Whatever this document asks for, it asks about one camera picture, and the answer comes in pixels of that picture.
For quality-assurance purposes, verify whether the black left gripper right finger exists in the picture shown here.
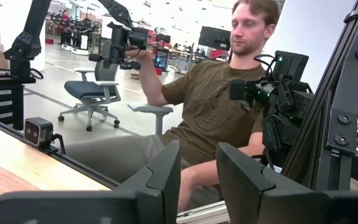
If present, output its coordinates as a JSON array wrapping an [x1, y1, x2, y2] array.
[[216, 142, 358, 224]]

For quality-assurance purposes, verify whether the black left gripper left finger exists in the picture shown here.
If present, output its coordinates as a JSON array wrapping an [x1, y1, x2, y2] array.
[[0, 139, 181, 224]]

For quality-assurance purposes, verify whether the grey chair armrest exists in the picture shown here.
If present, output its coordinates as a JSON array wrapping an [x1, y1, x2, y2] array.
[[127, 103, 174, 136]]

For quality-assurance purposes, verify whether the blue and white office chair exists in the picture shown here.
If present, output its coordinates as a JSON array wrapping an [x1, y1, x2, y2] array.
[[57, 40, 121, 132]]

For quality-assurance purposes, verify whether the person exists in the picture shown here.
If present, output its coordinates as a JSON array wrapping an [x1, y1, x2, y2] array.
[[59, 9, 71, 34], [64, 0, 281, 213]]

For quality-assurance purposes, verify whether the person's hand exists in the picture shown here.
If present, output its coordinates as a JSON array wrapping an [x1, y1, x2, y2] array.
[[125, 46, 151, 63]]

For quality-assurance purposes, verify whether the small lit display screen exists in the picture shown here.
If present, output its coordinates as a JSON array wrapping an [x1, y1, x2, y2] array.
[[154, 49, 170, 72]]

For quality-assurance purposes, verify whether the background robot workstation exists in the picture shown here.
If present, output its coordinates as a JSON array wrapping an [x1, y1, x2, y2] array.
[[60, 19, 90, 56]]

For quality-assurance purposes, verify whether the black background monitor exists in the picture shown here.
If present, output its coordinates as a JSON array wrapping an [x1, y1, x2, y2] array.
[[198, 26, 231, 52]]

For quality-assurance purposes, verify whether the silver aluminium extrusion rail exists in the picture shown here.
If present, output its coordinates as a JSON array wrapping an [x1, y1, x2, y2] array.
[[175, 200, 230, 224]]

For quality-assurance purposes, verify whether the black table-edge camera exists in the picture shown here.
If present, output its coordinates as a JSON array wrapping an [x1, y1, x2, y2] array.
[[23, 117, 67, 156]]

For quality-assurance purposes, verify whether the black aluminium rig frame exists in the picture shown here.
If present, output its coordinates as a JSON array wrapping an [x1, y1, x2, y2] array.
[[0, 0, 358, 191]]

